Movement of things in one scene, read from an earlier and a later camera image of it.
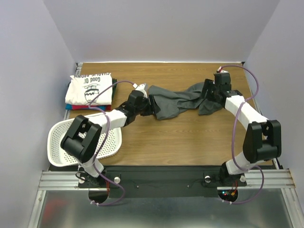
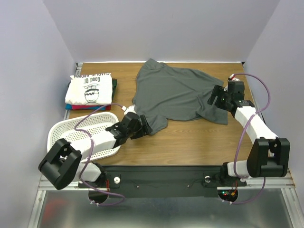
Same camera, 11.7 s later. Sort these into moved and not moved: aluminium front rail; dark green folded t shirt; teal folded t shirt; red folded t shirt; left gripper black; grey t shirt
Moved: left gripper black; grey t shirt
Not moved: aluminium front rail; red folded t shirt; teal folded t shirt; dark green folded t shirt
